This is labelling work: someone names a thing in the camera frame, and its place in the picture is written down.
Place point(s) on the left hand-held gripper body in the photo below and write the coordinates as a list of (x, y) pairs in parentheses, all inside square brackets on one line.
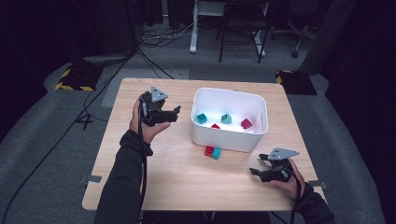
[(158, 94)]

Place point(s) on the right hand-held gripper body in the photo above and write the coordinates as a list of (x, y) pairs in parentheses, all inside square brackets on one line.
[(281, 153)]

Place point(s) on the magenta toy block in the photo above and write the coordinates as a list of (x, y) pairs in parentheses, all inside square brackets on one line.
[(246, 123)]

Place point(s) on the red toy block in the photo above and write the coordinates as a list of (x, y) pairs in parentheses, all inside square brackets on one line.
[(209, 151), (215, 126)]

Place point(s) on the white plastic bin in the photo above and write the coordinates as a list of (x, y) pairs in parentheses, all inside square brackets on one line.
[(224, 140)]

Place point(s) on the cyan toy block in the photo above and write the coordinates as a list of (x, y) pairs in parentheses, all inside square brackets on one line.
[(216, 153)]

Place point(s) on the pale teal toy block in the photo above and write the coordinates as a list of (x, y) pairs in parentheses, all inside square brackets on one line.
[(226, 118)]

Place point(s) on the person's left hand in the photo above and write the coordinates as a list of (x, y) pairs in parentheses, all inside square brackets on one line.
[(148, 132)]

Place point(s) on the person's right hand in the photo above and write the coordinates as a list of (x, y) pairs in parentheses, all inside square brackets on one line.
[(292, 186)]

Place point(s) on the grey tape strip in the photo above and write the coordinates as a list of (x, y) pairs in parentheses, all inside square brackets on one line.
[(93, 179), (318, 184)]

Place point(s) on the grey stand foot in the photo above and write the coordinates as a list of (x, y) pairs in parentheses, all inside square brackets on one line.
[(106, 59)]

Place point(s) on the person's dark clothing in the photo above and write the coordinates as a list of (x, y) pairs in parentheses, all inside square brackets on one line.
[(186, 218)]

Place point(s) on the black chair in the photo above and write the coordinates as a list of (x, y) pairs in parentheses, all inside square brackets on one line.
[(243, 18)]

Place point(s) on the office chair wheeled base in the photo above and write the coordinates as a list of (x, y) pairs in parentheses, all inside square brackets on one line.
[(295, 37)]

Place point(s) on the grey curtain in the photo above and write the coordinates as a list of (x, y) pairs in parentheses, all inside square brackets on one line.
[(327, 34)]

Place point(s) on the white desk frame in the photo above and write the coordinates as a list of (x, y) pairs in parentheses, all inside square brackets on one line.
[(193, 31)]

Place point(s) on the black yellow striped base plate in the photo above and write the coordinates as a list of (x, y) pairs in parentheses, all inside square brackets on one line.
[(295, 82), (79, 77)]

